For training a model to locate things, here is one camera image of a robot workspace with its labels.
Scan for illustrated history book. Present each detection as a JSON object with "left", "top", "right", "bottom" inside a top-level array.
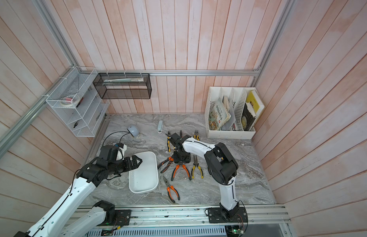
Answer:
[{"left": 209, "top": 98, "right": 231, "bottom": 130}]

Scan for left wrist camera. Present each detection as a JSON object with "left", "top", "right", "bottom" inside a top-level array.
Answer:
[{"left": 115, "top": 143, "right": 127, "bottom": 161}]

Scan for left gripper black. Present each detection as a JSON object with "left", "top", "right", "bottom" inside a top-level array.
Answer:
[{"left": 108, "top": 155, "right": 143, "bottom": 175}]

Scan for yellow book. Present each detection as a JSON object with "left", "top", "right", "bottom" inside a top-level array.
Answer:
[{"left": 246, "top": 90, "right": 265, "bottom": 118}]

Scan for light blue round clock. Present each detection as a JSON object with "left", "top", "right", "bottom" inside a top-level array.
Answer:
[{"left": 127, "top": 125, "right": 140, "bottom": 138}]

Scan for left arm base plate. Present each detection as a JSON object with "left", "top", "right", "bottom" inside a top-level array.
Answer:
[{"left": 102, "top": 209, "right": 131, "bottom": 227}]

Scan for white file organizer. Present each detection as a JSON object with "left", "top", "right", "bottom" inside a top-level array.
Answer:
[{"left": 205, "top": 87, "right": 259, "bottom": 139}]

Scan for white wire wall shelf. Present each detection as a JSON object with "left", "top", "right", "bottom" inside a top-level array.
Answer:
[{"left": 46, "top": 67, "right": 109, "bottom": 137}]

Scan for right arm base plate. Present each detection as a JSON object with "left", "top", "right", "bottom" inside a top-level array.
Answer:
[{"left": 205, "top": 205, "right": 248, "bottom": 224}]

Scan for black mesh wall basket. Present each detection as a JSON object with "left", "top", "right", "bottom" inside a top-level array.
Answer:
[{"left": 93, "top": 73, "right": 152, "bottom": 99}]

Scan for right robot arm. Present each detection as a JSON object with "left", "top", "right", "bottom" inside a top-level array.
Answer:
[{"left": 169, "top": 133, "right": 239, "bottom": 219}]

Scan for orange long nose pliers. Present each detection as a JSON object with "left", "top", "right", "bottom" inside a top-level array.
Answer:
[{"left": 163, "top": 176, "right": 181, "bottom": 203}]

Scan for white plastic storage box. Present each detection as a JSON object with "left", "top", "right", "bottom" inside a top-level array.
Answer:
[{"left": 129, "top": 151, "right": 159, "bottom": 194}]

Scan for tape roll on shelf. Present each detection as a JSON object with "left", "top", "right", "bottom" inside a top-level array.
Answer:
[{"left": 60, "top": 95, "right": 81, "bottom": 108}]

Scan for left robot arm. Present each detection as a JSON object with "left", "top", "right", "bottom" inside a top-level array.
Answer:
[{"left": 15, "top": 145, "right": 143, "bottom": 237}]

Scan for yellow black combination pliers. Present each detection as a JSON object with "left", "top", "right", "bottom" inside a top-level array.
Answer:
[{"left": 165, "top": 131, "right": 171, "bottom": 153}]

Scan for black book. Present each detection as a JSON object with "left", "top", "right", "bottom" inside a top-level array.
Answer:
[{"left": 241, "top": 102, "right": 256, "bottom": 131}]

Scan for aluminium front rail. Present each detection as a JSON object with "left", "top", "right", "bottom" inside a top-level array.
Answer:
[{"left": 67, "top": 204, "right": 296, "bottom": 237}]

